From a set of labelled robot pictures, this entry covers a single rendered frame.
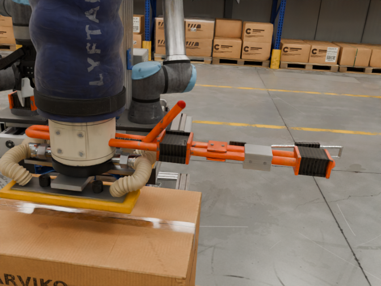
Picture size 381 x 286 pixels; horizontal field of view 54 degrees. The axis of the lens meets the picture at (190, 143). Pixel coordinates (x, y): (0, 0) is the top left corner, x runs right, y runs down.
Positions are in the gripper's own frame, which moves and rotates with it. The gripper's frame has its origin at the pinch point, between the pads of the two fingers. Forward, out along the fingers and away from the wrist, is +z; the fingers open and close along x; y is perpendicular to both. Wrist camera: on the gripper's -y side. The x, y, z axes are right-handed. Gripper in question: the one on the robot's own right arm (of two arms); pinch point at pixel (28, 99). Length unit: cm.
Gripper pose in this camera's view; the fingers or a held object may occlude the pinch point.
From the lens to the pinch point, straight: 140.2
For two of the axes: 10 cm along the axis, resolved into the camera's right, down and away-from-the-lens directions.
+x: 1.2, -3.9, 9.2
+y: 9.9, 0.9, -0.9
